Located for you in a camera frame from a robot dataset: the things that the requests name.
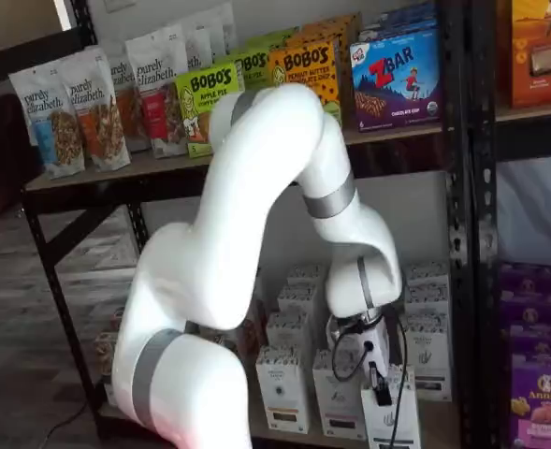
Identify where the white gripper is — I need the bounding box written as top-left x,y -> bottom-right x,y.
332,321 -> 392,407

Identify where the white tea box green strip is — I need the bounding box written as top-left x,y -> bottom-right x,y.
401,284 -> 451,320
403,261 -> 451,288
360,366 -> 422,449
398,311 -> 454,403

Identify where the white tea box pink strip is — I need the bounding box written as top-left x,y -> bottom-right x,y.
312,349 -> 368,439

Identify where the small snack box brown print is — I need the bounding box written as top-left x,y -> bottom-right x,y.
238,321 -> 268,362

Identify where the purple Annie's box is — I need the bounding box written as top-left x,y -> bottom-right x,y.
507,322 -> 551,364
498,262 -> 551,300
510,355 -> 551,449
499,292 -> 551,329

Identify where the black metal shelf rack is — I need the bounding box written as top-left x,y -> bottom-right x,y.
0,0 -> 480,449
469,0 -> 551,449

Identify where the small white snack box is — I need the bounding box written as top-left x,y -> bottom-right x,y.
94,306 -> 127,376

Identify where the blue Z Bar box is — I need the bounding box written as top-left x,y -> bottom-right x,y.
349,28 -> 443,134
358,2 -> 440,44

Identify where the orange Bobo's box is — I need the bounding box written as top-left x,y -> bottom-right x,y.
268,39 -> 344,131
297,13 -> 361,132

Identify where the green Bobo's apple pie box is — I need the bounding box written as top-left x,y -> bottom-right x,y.
175,62 -> 240,158

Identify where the orange cracker box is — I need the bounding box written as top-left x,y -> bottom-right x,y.
497,0 -> 551,110

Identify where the Purely Elizabeth bag red label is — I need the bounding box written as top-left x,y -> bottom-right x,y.
124,24 -> 193,160

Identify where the Purely Elizabeth bag orange label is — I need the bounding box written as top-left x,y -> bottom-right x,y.
108,52 -> 151,153
57,45 -> 133,172

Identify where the white Purely Elizabeth bag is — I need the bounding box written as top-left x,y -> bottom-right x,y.
180,17 -> 216,72
208,3 -> 238,58

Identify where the Purely Elizabeth bag blue label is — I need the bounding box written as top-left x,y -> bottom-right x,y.
7,59 -> 87,181

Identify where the long black cable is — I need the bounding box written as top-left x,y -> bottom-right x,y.
385,304 -> 409,449

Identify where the short black looped cable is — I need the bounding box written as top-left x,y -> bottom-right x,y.
331,321 -> 375,382

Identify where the thin black floor cord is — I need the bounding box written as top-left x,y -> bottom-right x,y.
35,400 -> 90,449

